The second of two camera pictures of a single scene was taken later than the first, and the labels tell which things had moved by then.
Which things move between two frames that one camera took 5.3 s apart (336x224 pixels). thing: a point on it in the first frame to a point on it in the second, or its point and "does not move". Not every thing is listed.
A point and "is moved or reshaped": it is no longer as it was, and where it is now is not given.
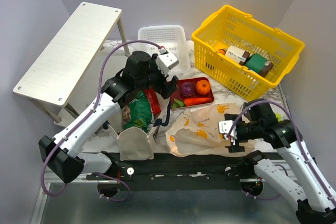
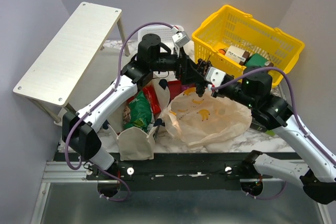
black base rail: [181, 172] does not move
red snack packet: [154, 100] does not move
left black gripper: [161, 88] to [186, 68]
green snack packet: [140, 112] does not move
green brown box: [259, 65] does not move
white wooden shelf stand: [57, 73] does not move
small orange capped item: [222, 51] does not move
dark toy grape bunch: [177, 104] to [201, 66]
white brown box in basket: [237, 55] does not move
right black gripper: [234, 145] to [217, 93]
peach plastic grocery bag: [196, 132] is moved or reshaped
